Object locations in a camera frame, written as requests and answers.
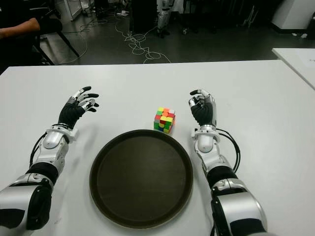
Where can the white power strip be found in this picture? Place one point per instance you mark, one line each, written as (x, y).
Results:
(123, 13)

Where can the white side table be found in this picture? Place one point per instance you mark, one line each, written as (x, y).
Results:
(295, 61)

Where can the right robot hand black silver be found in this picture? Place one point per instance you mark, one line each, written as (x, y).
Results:
(204, 111)

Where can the person's bare forearm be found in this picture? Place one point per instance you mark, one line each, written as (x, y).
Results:
(22, 28)

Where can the white glass display cabinet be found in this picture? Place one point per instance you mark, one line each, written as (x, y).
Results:
(67, 9)

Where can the multicoloured Rubik's cube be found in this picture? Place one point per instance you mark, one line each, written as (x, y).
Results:
(164, 120)

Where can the dark brown round plate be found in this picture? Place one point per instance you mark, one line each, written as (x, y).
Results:
(140, 177)

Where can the right robot arm silver black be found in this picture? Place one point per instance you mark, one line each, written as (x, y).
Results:
(236, 201)

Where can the black pillar cabinet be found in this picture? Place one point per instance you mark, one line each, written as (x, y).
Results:
(144, 14)

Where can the small white floor object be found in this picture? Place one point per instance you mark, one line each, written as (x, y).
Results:
(304, 35)

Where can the white humanoid robot legs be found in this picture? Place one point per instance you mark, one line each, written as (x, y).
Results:
(163, 19)

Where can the black chair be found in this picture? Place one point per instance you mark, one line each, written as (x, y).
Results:
(53, 24)

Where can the left robot arm silver black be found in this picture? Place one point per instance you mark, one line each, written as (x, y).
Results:
(49, 140)

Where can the white cabinet with black base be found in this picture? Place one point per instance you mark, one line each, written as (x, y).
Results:
(292, 14)

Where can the left robot hand black silver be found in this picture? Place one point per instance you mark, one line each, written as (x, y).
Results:
(70, 111)

